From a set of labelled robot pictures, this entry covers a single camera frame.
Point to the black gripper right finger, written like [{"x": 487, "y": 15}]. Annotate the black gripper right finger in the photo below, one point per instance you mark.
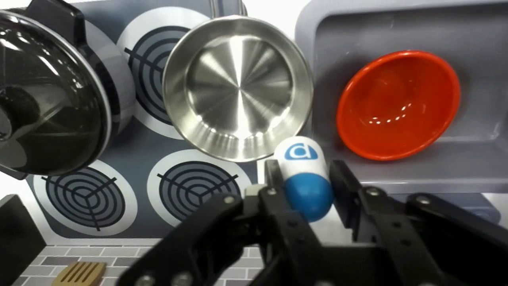
[{"x": 427, "y": 241}]

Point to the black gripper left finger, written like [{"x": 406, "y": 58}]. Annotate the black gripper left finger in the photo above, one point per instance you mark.
[{"x": 214, "y": 237}]

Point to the white bottle with blue cap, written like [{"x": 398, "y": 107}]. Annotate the white bottle with blue cap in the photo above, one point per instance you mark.
[{"x": 305, "y": 177}]

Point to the red dish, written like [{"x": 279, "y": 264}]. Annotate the red dish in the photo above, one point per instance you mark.
[{"x": 397, "y": 105}]

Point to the stainless steel pan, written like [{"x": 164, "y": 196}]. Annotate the stainless steel pan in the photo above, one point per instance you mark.
[{"x": 235, "y": 88}]

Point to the wooden spatula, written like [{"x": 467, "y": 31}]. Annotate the wooden spatula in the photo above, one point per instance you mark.
[{"x": 81, "y": 274}]

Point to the grey pot with black lid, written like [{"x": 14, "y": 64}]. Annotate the grey pot with black lid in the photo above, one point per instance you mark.
[{"x": 65, "y": 90}]

